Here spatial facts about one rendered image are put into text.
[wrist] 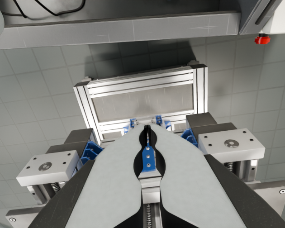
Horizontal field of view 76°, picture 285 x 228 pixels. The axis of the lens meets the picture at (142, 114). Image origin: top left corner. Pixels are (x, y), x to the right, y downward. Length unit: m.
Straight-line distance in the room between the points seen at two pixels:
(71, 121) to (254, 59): 1.49
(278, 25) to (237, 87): 1.19
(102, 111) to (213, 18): 1.02
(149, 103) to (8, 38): 0.94
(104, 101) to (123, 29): 0.90
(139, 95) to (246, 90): 0.86
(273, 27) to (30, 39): 0.46
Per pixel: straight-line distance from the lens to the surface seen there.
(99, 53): 1.39
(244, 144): 0.52
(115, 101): 1.25
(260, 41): 0.62
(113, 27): 0.39
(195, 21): 0.40
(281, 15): 0.44
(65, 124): 1.68
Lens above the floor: 1.34
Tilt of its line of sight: 63 degrees down
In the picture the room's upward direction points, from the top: 179 degrees clockwise
